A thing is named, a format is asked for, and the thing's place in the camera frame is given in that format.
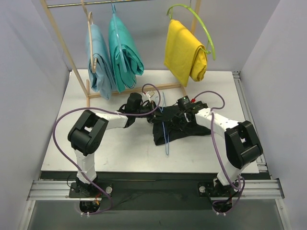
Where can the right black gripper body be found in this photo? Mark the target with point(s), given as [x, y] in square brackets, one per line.
[182, 115]

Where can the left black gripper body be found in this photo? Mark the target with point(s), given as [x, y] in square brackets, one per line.
[151, 111]

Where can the black denim trousers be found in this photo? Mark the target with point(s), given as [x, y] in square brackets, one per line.
[175, 132]

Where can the light blue wire hanger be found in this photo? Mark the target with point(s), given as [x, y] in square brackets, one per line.
[166, 136]

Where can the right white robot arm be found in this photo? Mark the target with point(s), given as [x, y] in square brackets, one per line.
[242, 144]

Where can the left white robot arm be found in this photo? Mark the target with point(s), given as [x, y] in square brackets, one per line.
[87, 133]

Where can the teal trousers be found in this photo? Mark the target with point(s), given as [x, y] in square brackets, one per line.
[132, 57]

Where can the light blue trousers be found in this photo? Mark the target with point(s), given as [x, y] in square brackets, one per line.
[103, 80]

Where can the yellow trousers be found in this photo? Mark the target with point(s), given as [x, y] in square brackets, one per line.
[185, 55]

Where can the wooden hanger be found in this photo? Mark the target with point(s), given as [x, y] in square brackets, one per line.
[93, 58]

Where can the green plastic hanger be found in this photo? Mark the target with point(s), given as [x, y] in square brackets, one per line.
[210, 49]

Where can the teal plastic hanger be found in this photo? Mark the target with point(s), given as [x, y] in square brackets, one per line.
[117, 36]

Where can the wooden clothes rack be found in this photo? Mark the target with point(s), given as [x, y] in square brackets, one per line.
[147, 22]

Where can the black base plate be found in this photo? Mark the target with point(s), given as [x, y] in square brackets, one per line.
[155, 191]

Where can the aluminium frame rail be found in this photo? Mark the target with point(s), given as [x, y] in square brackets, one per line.
[261, 206]

